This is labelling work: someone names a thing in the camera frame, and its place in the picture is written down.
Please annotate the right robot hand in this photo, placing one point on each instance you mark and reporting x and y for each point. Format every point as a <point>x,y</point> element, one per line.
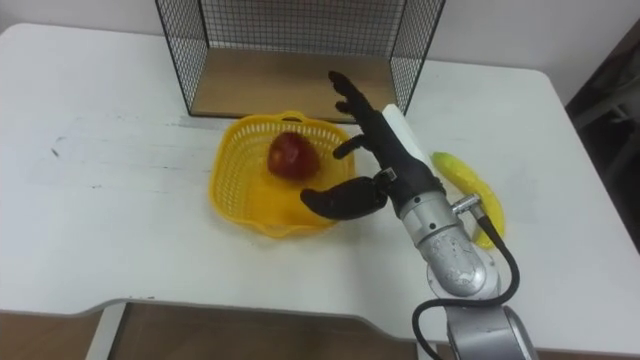
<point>395,160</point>

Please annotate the yellow banana soft toy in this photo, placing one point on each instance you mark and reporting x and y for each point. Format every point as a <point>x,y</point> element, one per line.
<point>475,185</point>

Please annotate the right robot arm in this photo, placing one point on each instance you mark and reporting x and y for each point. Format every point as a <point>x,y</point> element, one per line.
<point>457,260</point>

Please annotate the red apple soft toy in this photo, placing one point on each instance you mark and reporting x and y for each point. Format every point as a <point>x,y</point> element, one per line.
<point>292,156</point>

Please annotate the yellow plastic basket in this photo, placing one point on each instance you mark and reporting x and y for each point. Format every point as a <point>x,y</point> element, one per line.
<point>260,195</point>

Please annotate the white desk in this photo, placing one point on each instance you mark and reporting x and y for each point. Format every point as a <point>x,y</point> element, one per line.
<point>125,200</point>

